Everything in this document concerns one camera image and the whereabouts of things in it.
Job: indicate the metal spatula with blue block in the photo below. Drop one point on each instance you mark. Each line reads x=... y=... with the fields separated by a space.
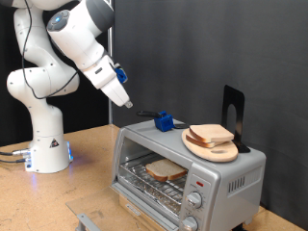
x=163 y=122

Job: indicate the wooden stand under oven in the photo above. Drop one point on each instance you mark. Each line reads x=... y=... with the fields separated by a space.
x=150 y=224

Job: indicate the black metal bookend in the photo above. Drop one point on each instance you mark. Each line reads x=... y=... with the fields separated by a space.
x=236 y=99

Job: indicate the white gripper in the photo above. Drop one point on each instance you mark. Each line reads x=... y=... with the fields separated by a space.
x=109 y=83

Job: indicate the oval wooden cutting board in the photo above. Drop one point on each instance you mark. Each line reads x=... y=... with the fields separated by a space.
x=221 y=154

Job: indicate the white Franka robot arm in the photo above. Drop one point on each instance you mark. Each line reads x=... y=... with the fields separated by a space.
x=45 y=128

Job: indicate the silver toaster oven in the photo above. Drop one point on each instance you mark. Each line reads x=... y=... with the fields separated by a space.
x=224 y=179

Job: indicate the black backdrop curtain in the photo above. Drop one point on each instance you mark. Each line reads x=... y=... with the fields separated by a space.
x=89 y=109

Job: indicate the white bread slice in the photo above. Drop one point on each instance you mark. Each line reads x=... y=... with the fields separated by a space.
x=200 y=143
x=165 y=168
x=211 y=132

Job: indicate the vertical metal pole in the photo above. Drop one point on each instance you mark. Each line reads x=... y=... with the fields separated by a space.
x=110 y=115

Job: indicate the silver oven knob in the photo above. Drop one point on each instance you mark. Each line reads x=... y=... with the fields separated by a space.
x=190 y=223
x=194 y=200

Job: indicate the white wrist camera blue mount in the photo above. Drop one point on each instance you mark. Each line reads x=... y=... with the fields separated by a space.
x=121 y=75

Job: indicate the dark grey backdrop curtain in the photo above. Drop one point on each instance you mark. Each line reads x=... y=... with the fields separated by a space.
x=208 y=48

